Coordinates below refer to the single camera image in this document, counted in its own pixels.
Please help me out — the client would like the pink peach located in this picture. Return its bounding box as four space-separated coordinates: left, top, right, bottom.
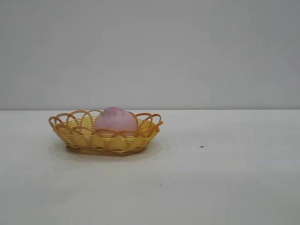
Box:
94 106 139 138

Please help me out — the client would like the yellow woven wicker basket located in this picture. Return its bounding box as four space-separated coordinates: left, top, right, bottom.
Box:
48 108 164 156

